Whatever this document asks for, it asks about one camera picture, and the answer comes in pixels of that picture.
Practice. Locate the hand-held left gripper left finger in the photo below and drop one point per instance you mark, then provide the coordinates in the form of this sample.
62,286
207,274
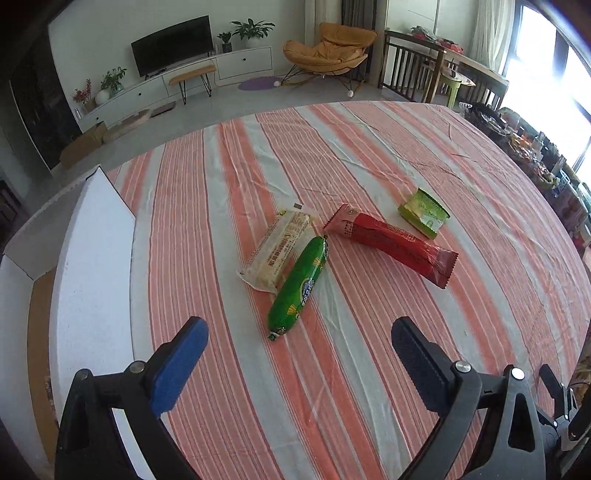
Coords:
178,369

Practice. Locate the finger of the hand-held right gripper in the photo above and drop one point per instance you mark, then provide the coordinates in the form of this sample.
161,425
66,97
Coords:
551,381

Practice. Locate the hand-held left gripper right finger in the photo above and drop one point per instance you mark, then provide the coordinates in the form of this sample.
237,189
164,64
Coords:
420,364

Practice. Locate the red snack packet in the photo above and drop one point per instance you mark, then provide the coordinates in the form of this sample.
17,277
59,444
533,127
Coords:
392,242

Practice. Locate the white cardboard box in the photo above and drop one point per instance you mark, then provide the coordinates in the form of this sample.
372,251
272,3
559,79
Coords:
92,258

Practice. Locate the green sausage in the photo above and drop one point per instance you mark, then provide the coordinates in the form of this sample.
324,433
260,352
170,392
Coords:
300,286

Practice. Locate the light green snack packet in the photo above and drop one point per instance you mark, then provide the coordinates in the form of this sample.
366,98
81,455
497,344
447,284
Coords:
425,212

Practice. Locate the cream snack packet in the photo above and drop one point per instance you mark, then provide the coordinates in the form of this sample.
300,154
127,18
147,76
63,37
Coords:
277,244

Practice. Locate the orange striped tablecloth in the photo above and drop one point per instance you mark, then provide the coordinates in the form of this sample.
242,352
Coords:
369,175

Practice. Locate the row of assorted goods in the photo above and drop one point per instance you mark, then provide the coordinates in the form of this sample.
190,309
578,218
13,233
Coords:
535,157

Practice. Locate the brown cardboard box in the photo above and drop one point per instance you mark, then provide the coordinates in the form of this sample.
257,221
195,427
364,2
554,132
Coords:
83,145

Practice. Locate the wooden board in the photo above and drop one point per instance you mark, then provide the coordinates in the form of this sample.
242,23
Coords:
127,124

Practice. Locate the green stool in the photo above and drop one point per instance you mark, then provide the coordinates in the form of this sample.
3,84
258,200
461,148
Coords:
455,85

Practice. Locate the red flower plant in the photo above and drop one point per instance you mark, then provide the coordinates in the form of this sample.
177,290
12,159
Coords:
83,94

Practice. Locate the green plant in white vase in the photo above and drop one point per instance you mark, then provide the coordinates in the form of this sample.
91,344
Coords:
111,83

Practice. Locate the wooden bench with metal legs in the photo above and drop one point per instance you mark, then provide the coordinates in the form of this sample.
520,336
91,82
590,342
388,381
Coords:
191,74

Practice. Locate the purple rug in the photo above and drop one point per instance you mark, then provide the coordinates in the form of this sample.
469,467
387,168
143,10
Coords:
256,84

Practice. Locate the dark glass cabinet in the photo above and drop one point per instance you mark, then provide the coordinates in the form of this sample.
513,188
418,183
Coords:
41,101

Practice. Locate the window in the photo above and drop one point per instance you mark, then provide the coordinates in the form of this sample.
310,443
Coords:
554,69

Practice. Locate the white television cabinet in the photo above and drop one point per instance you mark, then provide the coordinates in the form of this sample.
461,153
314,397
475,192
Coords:
240,62

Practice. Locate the black television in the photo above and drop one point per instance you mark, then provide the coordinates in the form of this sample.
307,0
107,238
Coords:
173,46

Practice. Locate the orange lounge chair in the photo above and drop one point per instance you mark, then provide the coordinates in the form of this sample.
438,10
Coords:
328,50

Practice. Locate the small potted plant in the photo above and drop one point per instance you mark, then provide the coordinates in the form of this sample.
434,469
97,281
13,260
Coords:
225,41

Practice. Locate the white curtain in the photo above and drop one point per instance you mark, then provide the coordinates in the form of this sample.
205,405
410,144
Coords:
491,32

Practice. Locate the large leafy potted plant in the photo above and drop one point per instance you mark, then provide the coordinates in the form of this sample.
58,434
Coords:
251,32

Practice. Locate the dark curtain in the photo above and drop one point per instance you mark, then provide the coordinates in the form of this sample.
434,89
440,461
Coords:
359,14

